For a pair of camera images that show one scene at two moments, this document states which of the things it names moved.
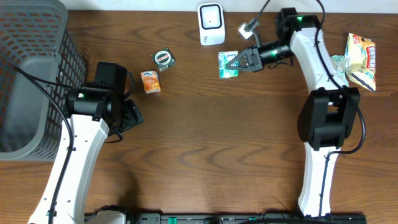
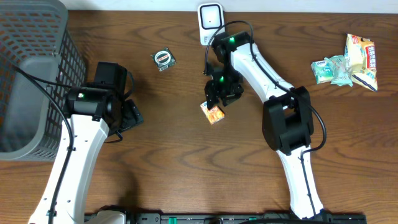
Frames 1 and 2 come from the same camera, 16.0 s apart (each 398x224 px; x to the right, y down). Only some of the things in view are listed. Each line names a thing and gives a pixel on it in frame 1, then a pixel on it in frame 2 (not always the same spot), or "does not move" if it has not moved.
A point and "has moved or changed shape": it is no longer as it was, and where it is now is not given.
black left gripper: x=132 y=115 does not move
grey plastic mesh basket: x=41 y=56 does not move
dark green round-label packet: x=163 y=58 does not move
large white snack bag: x=360 y=60 does not move
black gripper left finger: x=244 y=218 does not move
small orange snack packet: x=151 y=81 -> x=213 y=114
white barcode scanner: x=211 y=23 does not move
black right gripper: x=252 y=60 -> x=211 y=91
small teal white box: x=224 y=58 has moved or changed shape
